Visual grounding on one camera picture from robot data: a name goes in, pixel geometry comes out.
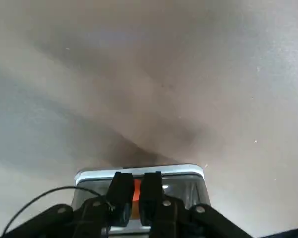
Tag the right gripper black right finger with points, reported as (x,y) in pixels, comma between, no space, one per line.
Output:
(152,193)

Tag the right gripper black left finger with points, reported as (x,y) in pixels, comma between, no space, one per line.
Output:
(119,193)

